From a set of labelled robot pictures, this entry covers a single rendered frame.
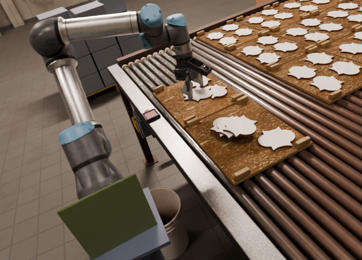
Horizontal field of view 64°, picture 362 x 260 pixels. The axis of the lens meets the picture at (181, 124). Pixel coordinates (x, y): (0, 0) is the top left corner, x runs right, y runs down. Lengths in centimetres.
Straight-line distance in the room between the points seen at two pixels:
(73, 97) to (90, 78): 266
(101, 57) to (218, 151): 279
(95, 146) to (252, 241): 55
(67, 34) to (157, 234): 75
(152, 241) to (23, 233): 177
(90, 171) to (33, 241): 171
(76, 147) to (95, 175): 11
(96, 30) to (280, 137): 78
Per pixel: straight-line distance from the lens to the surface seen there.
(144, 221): 105
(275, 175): 109
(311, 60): 174
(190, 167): 116
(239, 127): 118
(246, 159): 112
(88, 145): 94
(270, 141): 118
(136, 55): 224
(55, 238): 249
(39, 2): 1041
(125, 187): 91
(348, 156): 118
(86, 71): 376
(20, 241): 266
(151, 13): 105
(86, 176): 93
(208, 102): 146
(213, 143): 121
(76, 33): 110
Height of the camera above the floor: 172
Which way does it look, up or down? 36 degrees down
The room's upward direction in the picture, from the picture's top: 15 degrees counter-clockwise
